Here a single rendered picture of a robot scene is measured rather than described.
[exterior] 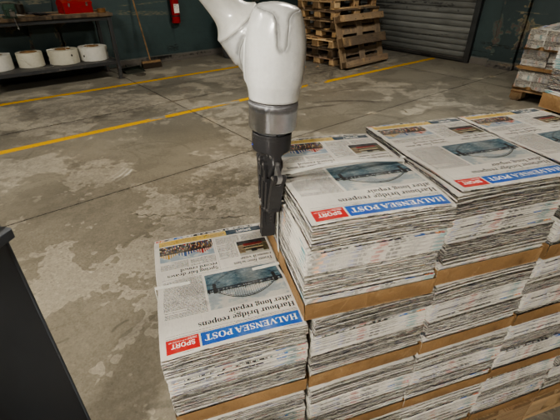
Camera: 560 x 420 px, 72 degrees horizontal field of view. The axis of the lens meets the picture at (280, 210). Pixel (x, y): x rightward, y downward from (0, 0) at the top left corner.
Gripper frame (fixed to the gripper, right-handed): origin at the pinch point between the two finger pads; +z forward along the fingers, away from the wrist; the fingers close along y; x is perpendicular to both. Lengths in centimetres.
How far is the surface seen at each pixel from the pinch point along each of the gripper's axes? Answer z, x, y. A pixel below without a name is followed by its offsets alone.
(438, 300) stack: 15.4, -35.6, -17.8
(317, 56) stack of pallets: 65, -268, 596
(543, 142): -15, -67, -4
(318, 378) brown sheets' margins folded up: 32.4, -8.0, -18.1
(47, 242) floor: 101, 90, 158
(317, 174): -10.7, -9.7, -1.4
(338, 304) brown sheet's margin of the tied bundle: 8.9, -9.2, -19.0
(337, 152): -11.4, -18.3, 7.5
